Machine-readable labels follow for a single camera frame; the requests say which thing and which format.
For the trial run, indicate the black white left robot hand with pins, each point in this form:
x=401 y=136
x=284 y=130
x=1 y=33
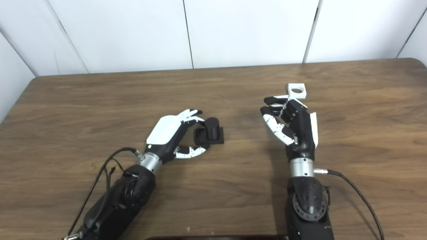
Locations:
x=165 y=131

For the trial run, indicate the white square piece with hole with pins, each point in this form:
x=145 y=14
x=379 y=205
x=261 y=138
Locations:
x=302 y=94

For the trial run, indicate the dark robot body edge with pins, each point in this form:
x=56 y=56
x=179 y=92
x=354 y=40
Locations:
x=217 y=237

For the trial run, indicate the black peg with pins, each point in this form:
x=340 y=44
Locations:
x=211 y=128

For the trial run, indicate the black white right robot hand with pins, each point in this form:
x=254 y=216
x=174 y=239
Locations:
x=302 y=133

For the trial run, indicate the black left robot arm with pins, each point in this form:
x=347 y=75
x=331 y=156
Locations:
x=120 y=200

